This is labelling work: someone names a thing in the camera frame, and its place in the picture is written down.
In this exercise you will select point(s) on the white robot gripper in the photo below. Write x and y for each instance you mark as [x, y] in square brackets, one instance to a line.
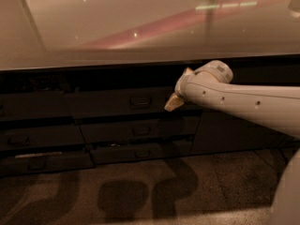
[180, 90]

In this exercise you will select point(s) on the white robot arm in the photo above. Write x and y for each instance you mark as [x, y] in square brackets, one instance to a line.
[275, 107]

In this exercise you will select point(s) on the dark drawer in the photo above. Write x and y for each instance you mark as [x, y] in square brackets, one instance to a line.
[35, 105]
[35, 137]
[140, 129]
[118, 102]
[65, 161]
[142, 151]

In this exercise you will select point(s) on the dark cabinet door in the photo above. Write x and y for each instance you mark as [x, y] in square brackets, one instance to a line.
[219, 132]

